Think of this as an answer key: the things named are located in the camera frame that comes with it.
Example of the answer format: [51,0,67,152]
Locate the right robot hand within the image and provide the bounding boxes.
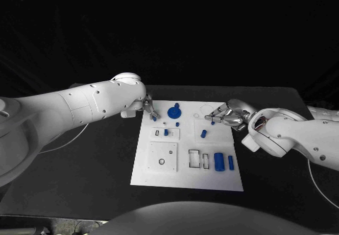
[203,98,258,132]

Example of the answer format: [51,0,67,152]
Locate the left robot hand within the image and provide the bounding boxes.
[141,94,161,119]

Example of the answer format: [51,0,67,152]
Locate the white task board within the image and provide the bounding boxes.
[129,100,243,192]

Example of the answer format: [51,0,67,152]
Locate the blue gear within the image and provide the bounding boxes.
[167,103,181,119]

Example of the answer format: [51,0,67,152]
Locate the large blue cylinder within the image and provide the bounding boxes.
[213,152,226,172]

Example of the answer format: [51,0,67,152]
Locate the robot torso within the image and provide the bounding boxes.
[86,201,323,235]

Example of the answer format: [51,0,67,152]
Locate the white cable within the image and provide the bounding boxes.
[305,159,339,210]
[38,122,90,154]

